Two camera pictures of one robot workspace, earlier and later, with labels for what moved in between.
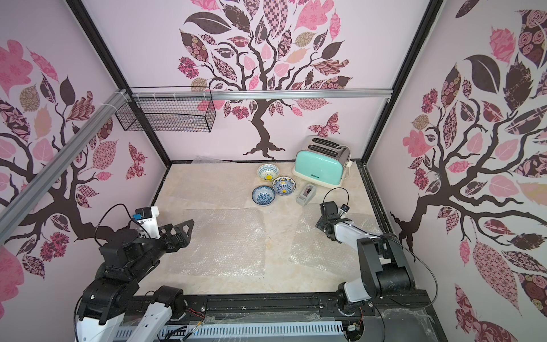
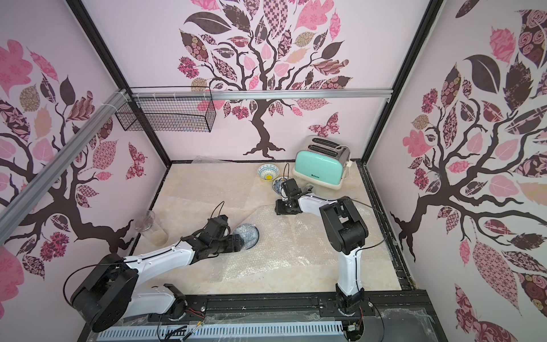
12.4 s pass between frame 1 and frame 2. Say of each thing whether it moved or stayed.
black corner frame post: stayed
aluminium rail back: stayed
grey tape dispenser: stayed
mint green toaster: stayed
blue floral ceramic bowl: moved
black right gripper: moved
